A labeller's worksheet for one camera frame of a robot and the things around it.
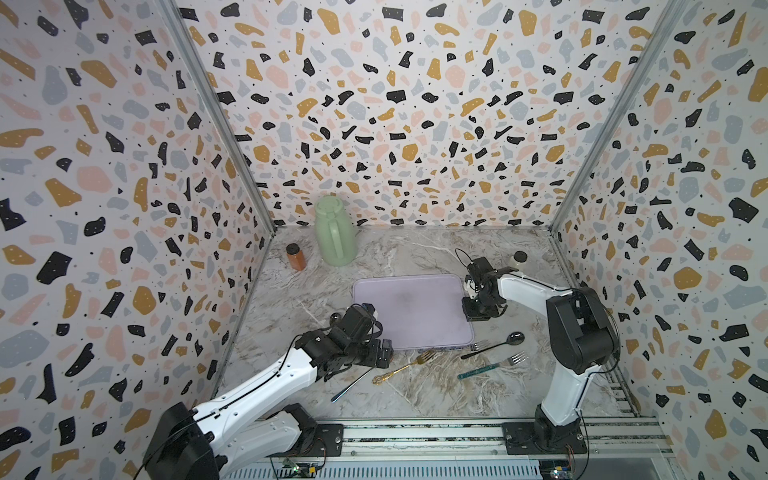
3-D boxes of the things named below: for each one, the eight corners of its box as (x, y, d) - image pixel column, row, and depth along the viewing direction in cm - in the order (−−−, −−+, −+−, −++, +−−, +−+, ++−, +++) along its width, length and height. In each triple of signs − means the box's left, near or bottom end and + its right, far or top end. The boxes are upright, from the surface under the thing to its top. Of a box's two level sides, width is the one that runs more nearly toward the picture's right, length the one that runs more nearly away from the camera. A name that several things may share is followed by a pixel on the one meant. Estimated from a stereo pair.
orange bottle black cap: (291, 270, 110) (284, 253, 103) (294, 260, 113) (287, 243, 106) (304, 270, 110) (297, 253, 103) (307, 260, 113) (300, 243, 106)
